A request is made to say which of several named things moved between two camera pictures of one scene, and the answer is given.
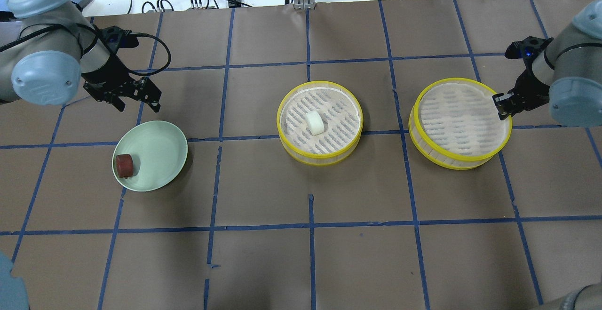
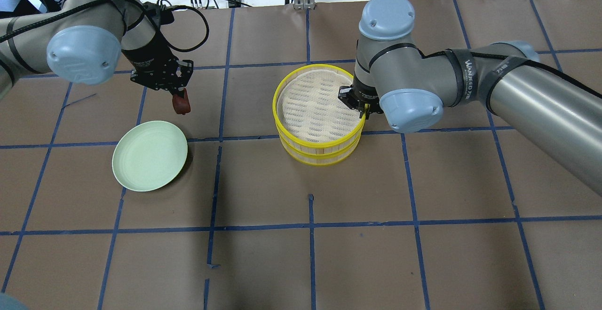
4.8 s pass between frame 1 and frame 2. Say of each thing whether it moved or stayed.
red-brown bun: moved
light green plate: stayed
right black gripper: moved
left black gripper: moved
